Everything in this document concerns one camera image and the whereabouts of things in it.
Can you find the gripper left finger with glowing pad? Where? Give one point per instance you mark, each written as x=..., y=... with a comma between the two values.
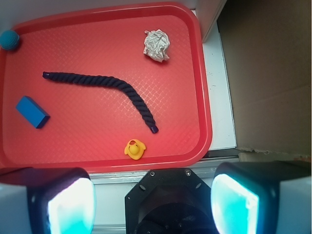
x=46, y=201

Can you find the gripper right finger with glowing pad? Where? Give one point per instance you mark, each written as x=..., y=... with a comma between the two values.
x=262, y=197

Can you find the blue rectangular block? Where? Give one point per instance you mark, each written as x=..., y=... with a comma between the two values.
x=32, y=112

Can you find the yellow rubber duck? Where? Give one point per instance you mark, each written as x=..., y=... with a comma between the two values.
x=135, y=149

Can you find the red plastic tray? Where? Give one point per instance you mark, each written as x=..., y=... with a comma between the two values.
x=89, y=127

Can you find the brown cardboard box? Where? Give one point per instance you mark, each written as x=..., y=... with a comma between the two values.
x=267, y=46

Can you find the teal textured ball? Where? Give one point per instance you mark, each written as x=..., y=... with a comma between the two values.
x=9, y=40

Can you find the crumpled white paper ball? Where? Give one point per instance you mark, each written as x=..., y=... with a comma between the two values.
x=156, y=44

